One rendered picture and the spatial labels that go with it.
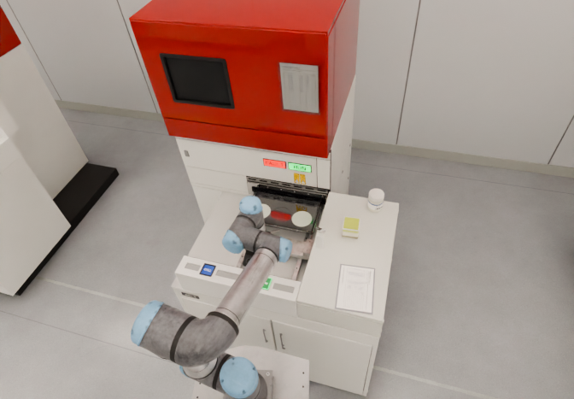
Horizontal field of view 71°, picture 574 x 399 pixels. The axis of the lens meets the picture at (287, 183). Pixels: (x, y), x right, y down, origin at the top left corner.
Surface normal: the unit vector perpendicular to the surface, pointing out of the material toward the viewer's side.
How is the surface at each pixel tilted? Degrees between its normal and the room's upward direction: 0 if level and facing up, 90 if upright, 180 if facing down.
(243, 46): 90
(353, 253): 0
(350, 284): 0
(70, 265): 0
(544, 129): 90
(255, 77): 90
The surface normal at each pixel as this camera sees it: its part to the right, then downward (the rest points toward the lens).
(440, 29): -0.29, 0.70
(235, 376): 0.07, -0.61
